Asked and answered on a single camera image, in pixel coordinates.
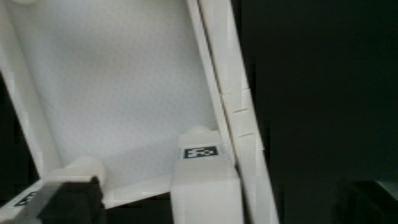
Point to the white desk top tray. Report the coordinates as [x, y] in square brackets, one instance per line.
[111, 86]

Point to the white obstacle fence frame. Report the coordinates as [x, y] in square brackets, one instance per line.
[239, 107]

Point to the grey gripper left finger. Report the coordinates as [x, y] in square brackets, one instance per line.
[75, 205]

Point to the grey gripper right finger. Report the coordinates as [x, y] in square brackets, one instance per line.
[367, 204]

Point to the white desk leg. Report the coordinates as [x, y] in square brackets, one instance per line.
[205, 185]
[20, 210]

